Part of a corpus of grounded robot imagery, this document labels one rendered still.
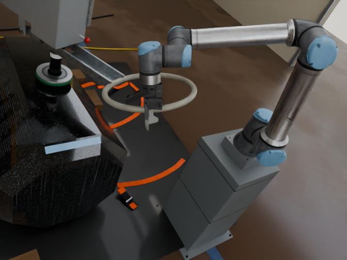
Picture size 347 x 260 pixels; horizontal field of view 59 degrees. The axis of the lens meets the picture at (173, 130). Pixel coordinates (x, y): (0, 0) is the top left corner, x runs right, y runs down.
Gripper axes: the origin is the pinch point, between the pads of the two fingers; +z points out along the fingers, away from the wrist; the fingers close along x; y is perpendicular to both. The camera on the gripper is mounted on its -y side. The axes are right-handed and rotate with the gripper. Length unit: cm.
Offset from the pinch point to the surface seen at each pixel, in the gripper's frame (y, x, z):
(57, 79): -60, 53, -1
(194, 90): 22.4, 19.3, -8.5
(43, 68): -70, 59, -6
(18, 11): -74, 54, -41
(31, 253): -76, 1, 93
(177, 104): 13.8, 3.3, -7.8
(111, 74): -23.9, 42.2, -8.3
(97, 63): -32, 47, -13
